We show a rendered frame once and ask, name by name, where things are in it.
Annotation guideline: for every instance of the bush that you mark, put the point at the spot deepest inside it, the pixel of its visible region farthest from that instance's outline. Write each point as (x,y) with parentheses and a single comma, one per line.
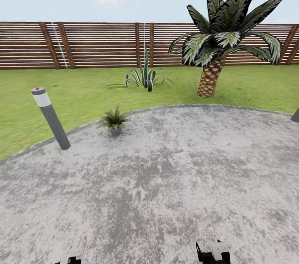
(228,25)
(148,78)

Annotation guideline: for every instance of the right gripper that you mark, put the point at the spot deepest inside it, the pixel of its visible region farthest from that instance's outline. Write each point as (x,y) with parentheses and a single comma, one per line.
(207,258)

